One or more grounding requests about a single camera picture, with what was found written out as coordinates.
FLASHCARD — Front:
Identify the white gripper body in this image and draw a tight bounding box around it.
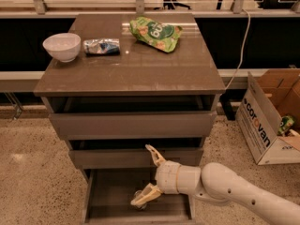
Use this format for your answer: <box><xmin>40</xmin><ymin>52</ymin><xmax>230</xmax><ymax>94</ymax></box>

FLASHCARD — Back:
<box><xmin>155</xmin><ymin>160</ymin><xmax>202</xmax><ymax>195</ymax></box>

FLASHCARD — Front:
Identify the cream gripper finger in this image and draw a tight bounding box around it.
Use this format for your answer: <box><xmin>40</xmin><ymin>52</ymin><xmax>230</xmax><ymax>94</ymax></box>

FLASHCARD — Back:
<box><xmin>130</xmin><ymin>183</ymin><xmax>162</xmax><ymax>206</ymax></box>
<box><xmin>145</xmin><ymin>144</ymin><xmax>166</xmax><ymax>167</ymax></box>

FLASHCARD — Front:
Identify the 7up soda can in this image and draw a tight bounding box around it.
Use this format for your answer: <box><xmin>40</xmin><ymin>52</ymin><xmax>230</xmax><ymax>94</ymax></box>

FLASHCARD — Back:
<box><xmin>134</xmin><ymin>190</ymin><xmax>147</xmax><ymax>211</ymax></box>

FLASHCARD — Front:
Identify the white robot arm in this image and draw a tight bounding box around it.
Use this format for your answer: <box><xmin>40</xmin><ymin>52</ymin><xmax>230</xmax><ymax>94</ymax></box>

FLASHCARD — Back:
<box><xmin>130</xmin><ymin>144</ymin><xmax>300</xmax><ymax>225</ymax></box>

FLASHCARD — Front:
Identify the grey bottom drawer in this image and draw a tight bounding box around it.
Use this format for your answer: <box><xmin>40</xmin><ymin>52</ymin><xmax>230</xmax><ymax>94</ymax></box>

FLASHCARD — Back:
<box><xmin>81</xmin><ymin>168</ymin><xmax>196</xmax><ymax>225</ymax></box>

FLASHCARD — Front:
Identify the grey drawer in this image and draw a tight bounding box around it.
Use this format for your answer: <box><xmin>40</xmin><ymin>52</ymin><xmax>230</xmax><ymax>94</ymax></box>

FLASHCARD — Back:
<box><xmin>81</xmin><ymin>168</ymin><xmax>196</xmax><ymax>225</ymax></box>
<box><xmin>42</xmin><ymin>95</ymin><xmax>219</xmax><ymax>141</ymax></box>
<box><xmin>69</xmin><ymin>138</ymin><xmax>203</xmax><ymax>170</ymax></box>

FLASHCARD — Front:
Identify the grey top drawer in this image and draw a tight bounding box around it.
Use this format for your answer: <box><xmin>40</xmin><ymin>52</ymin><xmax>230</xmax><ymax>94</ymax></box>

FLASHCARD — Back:
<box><xmin>42</xmin><ymin>95</ymin><xmax>219</xmax><ymax>141</ymax></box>

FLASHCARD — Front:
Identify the grey middle drawer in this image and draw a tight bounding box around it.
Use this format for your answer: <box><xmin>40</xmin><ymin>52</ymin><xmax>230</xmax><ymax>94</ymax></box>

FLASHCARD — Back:
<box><xmin>69</xmin><ymin>138</ymin><xmax>203</xmax><ymax>170</ymax></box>

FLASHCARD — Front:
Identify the grey drawer cabinet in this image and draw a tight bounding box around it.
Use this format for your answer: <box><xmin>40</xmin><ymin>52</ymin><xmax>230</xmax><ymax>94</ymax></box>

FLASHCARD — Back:
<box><xmin>32</xmin><ymin>12</ymin><xmax>226</xmax><ymax>225</ymax></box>

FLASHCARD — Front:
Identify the green can in box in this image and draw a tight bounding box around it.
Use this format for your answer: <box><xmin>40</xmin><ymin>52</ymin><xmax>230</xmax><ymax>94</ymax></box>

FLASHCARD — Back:
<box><xmin>277</xmin><ymin>114</ymin><xmax>295</xmax><ymax>136</ymax></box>

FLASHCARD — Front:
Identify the green chip bag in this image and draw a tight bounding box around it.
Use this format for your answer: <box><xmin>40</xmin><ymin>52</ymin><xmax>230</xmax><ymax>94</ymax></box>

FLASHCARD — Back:
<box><xmin>129</xmin><ymin>16</ymin><xmax>183</xmax><ymax>53</ymax></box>

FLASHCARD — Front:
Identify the blue silver snack packet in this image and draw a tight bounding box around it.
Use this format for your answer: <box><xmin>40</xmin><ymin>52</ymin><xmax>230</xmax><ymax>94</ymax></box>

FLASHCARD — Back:
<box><xmin>82</xmin><ymin>38</ymin><xmax>120</xmax><ymax>55</ymax></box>

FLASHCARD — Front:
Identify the cardboard box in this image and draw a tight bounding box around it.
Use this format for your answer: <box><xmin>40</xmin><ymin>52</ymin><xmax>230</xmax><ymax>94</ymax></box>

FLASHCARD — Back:
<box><xmin>235</xmin><ymin>73</ymin><xmax>300</xmax><ymax>165</ymax></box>

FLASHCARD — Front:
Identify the white bowl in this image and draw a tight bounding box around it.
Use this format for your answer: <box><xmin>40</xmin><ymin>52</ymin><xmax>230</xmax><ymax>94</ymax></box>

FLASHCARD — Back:
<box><xmin>42</xmin><ymin>33</ymin><xmax>82</xmax><ymax>63</ymax></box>

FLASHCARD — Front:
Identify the metal window railing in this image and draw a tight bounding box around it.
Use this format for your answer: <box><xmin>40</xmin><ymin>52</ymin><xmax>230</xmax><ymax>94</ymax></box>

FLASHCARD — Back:
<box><xmin>0</xmin><ymin>0</ymin><xmax>300</xmax><ymax>18</ymax></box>

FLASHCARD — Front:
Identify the white cable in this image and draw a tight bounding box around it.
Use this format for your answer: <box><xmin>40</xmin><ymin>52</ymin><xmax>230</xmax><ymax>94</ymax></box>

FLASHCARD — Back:
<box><xmin>224</xmin><ymin>8</ymin><xmax>251</xmax><ymax>91</ymax></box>

